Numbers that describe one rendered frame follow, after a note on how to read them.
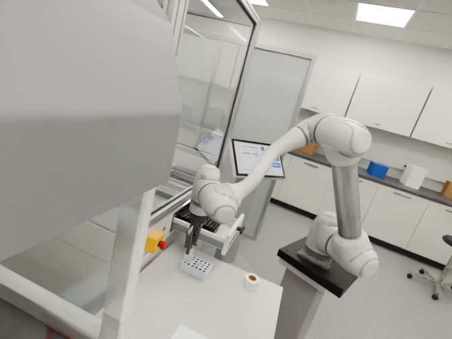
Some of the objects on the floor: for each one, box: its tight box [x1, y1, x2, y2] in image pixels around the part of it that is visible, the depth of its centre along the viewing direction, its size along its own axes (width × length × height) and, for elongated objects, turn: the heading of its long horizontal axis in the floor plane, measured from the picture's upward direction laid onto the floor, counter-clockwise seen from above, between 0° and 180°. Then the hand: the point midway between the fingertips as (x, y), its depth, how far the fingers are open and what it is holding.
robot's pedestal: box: [274, 258, 328, 339], centre depth 166 cm, size 30×30×76 cm
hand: (189, 252), depth 122 cm, fingers closed, pressing on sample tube
